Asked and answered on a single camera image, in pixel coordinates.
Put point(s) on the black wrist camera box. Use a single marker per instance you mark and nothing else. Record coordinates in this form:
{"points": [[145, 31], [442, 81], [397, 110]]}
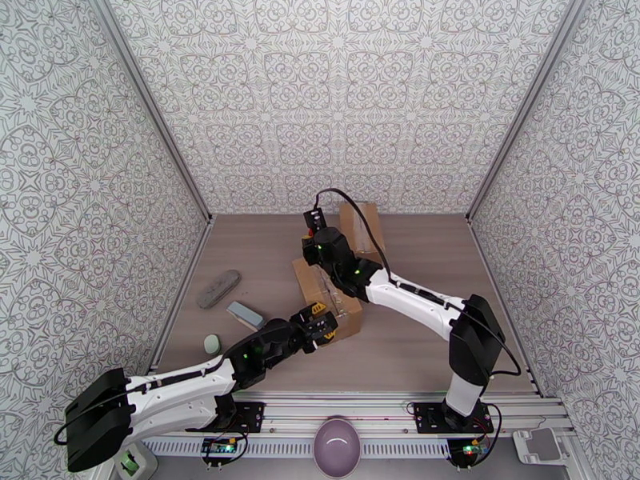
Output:
{"points": [[315, 220], [322, 326]]}

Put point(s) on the small green circuit board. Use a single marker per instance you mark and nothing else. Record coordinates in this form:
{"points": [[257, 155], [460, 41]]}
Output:
{"points": [[472, 449], [218, 446]]}

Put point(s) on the aluminium corner post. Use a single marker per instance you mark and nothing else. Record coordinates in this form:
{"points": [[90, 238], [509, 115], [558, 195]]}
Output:
{"points": [[150, 103], [525, 103]]}

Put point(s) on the white plastic stand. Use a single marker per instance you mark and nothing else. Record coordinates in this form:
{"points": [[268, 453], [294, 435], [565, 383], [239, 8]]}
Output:
{"points": [[542, 443]]}

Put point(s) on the purple bowl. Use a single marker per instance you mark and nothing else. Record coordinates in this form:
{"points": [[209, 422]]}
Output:
{"points": [[337, 446]]}

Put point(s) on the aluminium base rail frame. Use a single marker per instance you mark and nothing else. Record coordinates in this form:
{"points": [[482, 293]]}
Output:
{"points": [[340, 406]]}

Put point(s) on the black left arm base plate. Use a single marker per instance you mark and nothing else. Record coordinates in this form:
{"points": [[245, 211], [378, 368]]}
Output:
{"points": [[250, 417]]}

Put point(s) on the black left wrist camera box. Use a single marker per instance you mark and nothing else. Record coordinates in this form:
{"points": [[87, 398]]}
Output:
{"points": [[322, 326]]}

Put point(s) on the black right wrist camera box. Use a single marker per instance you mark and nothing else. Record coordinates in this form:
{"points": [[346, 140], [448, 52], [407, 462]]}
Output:
{"points": [[315, 220]]}

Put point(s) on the small green cup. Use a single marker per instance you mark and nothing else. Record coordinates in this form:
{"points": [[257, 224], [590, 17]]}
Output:
{"points": [[212, 344]]}

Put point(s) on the grey block on white base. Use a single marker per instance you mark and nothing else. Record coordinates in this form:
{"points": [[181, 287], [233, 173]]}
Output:
{"points": [[246, 316]]}

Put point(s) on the brown taped cardboard box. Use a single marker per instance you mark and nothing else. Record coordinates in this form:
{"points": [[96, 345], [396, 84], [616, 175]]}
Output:
{"points": [[345, 316], [367, 216]]}

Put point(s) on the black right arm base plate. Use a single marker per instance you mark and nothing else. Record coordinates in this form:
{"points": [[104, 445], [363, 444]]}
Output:
{"points": [[427, 418]]}

